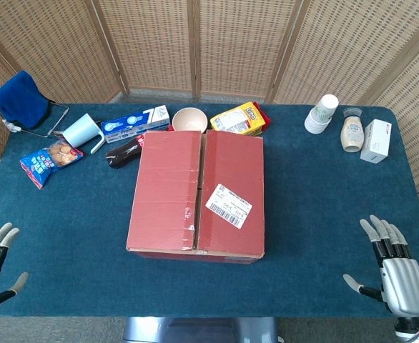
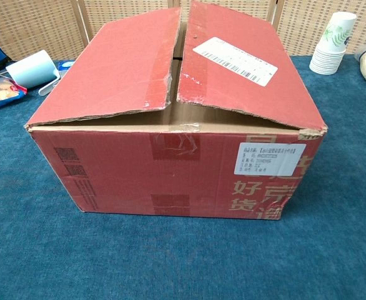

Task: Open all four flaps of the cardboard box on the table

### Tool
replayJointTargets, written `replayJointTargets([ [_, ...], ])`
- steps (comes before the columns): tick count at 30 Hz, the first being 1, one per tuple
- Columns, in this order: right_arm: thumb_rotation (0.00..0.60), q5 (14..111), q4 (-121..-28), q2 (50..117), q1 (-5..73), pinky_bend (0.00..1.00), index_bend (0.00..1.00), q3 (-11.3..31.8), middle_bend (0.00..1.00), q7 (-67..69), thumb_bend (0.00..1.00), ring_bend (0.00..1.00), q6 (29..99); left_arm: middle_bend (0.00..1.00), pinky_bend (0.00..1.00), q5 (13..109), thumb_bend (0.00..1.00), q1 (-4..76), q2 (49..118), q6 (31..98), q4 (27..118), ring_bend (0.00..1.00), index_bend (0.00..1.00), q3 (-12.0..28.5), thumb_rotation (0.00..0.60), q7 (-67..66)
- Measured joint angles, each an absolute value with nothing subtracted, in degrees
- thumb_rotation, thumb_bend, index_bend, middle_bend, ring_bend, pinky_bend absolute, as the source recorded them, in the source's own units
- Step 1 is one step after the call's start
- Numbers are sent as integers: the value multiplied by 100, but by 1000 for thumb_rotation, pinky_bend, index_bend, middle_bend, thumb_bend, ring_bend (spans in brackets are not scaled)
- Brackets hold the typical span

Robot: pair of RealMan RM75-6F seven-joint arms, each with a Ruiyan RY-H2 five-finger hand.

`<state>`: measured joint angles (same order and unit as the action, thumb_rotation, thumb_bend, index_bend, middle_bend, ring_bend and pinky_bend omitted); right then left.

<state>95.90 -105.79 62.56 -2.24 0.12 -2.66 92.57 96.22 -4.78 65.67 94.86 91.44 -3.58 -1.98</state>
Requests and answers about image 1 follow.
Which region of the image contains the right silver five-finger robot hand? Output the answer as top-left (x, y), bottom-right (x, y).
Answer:
top-left (343, 214), bottom-right (419, 317)

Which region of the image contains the red cardboard box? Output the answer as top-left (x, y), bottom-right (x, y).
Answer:
top-left (125, 129), bottom-right (267, 264)

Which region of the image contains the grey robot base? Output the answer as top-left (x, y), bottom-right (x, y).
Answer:
top-left (123, 317), bottom-right (280, 343)

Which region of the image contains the white carton box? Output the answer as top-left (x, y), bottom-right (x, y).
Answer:
top-left (359, 119), bottom-right (393, 165)

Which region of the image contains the blue white toothpaste box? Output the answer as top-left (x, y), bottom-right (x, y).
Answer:
top-left (100, 104), bottom-right (171, 139)

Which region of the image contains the blue table cloth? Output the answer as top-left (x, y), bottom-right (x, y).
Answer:
top-left (0, 103), bottom-right (419, 319)

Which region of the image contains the blue cookie snack bag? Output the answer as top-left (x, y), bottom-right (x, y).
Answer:
top-left (19, 139), bottom-right (84, 190)

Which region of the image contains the small white clip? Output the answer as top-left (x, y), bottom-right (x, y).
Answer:
top-left (2, 119), bottom-right (23, 133)

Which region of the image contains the mayonnaise squeeze bottle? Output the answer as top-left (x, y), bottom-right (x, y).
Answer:
top-left (340, 106), bottom-right (365, 154)

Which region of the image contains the light blue plastic mug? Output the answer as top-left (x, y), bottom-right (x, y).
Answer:
top-left (61, 113), bottom-right (106, 155)

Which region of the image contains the stack of paper cups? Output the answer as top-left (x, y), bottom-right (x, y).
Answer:
top-left (304, 94), bottom-right (340, 135)

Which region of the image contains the red snack package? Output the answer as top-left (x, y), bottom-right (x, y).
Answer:
top-left (252, 101), bottom-right (272, 135)

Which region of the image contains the yellow snack package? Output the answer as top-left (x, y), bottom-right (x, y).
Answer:
top-left (209, 101), bottom-right (267, 137)

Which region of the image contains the cream bowl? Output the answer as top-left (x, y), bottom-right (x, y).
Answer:
top-left (172, 107), bottom-right (209, 134)

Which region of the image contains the wooden woven folding screen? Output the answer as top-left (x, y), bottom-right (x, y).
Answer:
top-left (0, 0), bottom-right (419, 251)

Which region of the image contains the metal wire rack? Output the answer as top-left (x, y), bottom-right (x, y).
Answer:
top-left (0, 99), bottom-right (70, 139)

